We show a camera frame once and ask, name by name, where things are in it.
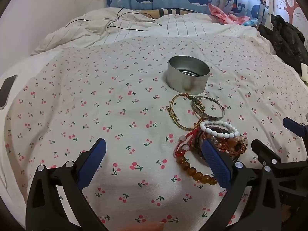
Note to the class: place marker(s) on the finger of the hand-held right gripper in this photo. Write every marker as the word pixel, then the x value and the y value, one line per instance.
pixel 266 151
pixel 294 126

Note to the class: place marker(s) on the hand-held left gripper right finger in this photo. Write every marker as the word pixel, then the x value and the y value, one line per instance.
pixel 215 163

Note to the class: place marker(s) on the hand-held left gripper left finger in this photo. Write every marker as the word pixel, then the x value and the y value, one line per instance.
pixel 92 160

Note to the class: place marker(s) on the silver bangle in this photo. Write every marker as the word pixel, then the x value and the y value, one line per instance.
pixel 211 118

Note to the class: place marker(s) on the gold braided bangle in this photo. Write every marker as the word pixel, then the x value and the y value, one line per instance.
pixel 173 118

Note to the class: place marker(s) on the round metal tin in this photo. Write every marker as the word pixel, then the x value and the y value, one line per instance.
pixel 185 83

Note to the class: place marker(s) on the cherry print sheet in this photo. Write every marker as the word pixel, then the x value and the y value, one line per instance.
pixel 96 101

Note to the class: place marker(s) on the black jacket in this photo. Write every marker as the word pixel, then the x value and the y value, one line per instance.
pixel 286 38

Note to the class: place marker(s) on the black smartphone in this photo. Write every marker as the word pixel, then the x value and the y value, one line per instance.
pixel 6 89

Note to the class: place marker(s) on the light blue cloth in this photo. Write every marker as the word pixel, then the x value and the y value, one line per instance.
pixel 251 22

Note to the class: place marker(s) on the pink cloth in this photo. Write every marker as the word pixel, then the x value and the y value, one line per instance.
pixel 221 13

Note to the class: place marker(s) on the striped pillow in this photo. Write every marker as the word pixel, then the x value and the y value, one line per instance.
pixel 168 12

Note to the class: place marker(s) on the tree wall sticker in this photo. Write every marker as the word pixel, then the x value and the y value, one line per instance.
pixel 288 2

